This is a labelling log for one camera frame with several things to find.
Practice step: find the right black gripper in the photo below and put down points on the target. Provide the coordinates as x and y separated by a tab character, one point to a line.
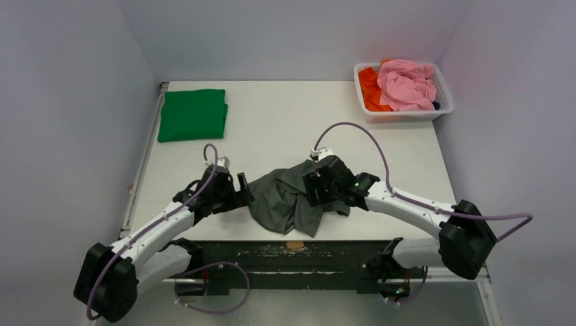
315	185

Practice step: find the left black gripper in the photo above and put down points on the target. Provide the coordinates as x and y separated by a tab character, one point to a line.
238	192

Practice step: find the dark grey t-shirt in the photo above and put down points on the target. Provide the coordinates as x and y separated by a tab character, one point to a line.
280	203

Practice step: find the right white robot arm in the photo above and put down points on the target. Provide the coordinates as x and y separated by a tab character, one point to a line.
458	237

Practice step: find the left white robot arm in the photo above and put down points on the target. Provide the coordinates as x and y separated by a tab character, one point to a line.
113	276

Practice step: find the brown tape piece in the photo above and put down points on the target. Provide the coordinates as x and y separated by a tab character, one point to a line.
295	245

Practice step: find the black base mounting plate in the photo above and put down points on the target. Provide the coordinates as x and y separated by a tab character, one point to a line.
323	265

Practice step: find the folded green t-shirt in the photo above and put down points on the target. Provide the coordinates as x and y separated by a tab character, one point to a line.
193	115

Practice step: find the orange t-shirt in basket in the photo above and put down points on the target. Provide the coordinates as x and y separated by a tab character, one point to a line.
370	90

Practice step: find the pink crumpled t-shirt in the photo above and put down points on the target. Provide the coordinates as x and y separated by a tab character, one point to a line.
406	85

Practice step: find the white plastic laundry basket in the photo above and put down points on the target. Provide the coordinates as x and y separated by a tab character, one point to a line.
444	99

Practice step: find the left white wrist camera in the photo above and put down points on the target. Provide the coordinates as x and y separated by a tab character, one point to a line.
223	162

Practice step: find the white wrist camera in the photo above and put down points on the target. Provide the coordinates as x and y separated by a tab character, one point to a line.
320	153
223	162

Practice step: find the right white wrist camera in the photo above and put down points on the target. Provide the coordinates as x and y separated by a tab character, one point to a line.
320	153

